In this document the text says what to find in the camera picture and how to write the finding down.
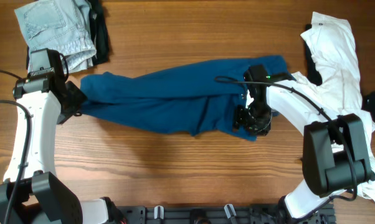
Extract blue shirt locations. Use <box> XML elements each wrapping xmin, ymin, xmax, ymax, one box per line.
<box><xmin>80</xmin><ymin>55</ymin><xmax>288</xmax><ymax>141</ymax></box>

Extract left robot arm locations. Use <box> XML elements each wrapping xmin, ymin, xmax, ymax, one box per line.
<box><xmin>0</xmin><ymin>49</ymin><xmax>128</xmax><ymax>223</ymax></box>

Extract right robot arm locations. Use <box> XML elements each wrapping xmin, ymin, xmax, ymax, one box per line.
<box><xmin>233</xmin><ymin>65</ymin><xmax>375</xmax><ymax>223</ymax></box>

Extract light blue folded jeans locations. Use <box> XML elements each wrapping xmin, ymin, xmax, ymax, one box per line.
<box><xmin>14</xmin><ymin>0</ymin><xmax>97</xmax><ymax>74</ymax></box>

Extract black folded garment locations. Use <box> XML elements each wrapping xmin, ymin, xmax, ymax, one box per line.
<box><xmin>26</xmin><ymin>0</ymin><xmax>110</xmax><ymax>70</ymax></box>

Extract white shirt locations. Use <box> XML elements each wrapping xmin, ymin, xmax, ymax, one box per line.
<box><xmin>292</xmin><ymin>12</ymin><xmax>375</xmax><ymax>202</ymax></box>

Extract right black cable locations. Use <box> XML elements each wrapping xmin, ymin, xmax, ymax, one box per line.
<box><xmin>214</xmin><ymin>75</ymin><xmax>359</xmax><ymax>224</ymax></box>

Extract black cable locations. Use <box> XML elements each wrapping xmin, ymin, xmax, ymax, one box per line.
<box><xmin>0</xmin><ymin>68</ymin><xmax>32</xmax><ymax>224</ymax></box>
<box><xmin>214</xmin><ymin>75</ymin><xmax>359</xmax><ymax>224</ymax></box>

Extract left black cable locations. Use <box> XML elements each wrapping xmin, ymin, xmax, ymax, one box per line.
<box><xmin>0</xmin><ymin>68</ymin><xmax>32</xmax><ymax>224</ymax></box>

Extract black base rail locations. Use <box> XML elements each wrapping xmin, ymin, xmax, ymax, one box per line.
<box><xmin>114</xmin><ymin>203</ymin><xmax>336</xmax><ymax>224</ymax></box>

